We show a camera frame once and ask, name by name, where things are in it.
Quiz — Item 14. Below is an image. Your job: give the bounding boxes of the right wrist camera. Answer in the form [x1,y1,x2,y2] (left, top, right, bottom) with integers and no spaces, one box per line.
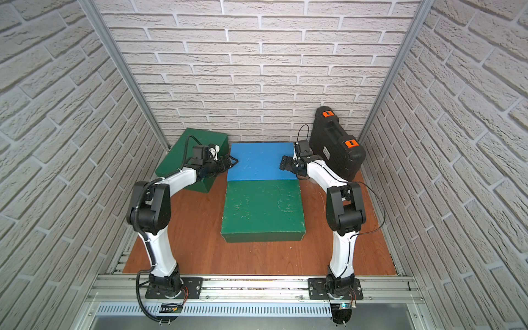
[294,140,313,159]

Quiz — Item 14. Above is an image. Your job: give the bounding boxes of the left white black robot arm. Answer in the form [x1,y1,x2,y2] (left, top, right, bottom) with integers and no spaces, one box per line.
[127,155,239,298]

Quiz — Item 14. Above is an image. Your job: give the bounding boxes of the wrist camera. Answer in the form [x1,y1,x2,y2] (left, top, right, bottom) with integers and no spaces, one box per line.
[294,140,313,159]
[191,144,220,164]

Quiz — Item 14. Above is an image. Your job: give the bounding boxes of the black tool case orange latches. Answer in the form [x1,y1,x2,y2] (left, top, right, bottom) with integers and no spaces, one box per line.
[309,106,367,181]

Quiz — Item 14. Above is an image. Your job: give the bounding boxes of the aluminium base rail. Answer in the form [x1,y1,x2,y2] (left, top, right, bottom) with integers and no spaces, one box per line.
[85,274,425,317]

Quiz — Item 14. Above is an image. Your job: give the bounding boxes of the aluminium corner post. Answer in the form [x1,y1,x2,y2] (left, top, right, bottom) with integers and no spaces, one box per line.
[358,0,434,144]
[79,0,171,152]

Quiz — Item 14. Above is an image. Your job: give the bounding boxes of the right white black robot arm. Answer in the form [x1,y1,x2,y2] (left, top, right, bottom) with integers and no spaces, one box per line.
[279,155,367,298]

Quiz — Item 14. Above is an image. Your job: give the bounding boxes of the left aluminium corner post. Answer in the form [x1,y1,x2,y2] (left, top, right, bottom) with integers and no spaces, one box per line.
[79,0,171,152]

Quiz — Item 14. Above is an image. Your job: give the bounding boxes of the right aluminium corner post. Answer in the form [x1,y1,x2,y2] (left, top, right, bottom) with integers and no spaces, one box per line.
[358,0,434,144]

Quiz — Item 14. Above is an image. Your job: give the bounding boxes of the blue shoebox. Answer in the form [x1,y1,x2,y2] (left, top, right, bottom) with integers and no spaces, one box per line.
[227,142,297,182]

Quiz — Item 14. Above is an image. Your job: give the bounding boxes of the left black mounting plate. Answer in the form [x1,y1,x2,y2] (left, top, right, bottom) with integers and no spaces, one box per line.
[145,277,203,300]

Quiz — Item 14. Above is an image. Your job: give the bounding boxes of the black mounting plate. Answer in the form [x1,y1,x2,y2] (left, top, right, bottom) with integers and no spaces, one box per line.
[307,277,364,301]
[145,277,203,300]

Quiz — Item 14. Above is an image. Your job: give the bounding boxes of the green shoebox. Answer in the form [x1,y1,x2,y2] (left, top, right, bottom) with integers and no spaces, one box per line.
[221,180,306,243]
[155,128,230,193]

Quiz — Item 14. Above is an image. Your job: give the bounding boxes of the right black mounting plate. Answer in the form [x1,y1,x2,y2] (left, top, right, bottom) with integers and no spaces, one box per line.
[307,277,364,301]

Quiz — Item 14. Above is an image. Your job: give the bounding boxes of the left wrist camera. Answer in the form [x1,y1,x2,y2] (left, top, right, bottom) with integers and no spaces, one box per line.
[191,144,220,164]

